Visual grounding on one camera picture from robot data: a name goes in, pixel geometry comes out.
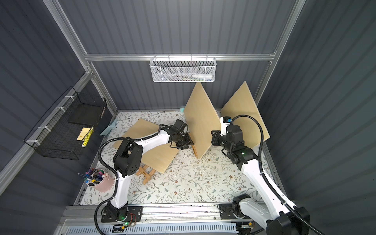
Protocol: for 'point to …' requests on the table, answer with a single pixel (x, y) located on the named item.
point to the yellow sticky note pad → (83, 133)
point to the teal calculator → (108, 129)
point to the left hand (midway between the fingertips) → (196, 147)
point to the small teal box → (182, 110)
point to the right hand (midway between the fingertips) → (215, 133)
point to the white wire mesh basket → (183, 69)
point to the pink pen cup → (99, 179)
